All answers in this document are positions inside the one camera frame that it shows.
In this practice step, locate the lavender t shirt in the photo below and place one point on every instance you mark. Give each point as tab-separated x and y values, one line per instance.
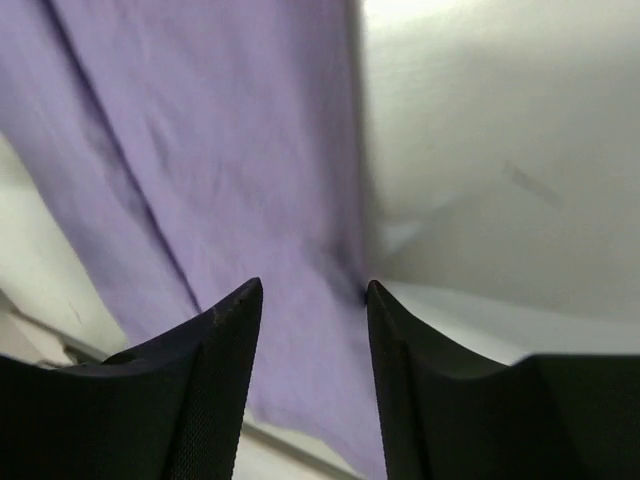
184	147

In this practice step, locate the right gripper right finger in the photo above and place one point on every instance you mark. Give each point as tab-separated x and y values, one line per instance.
447	412

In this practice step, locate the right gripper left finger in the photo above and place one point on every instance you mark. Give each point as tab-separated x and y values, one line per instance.
169	408

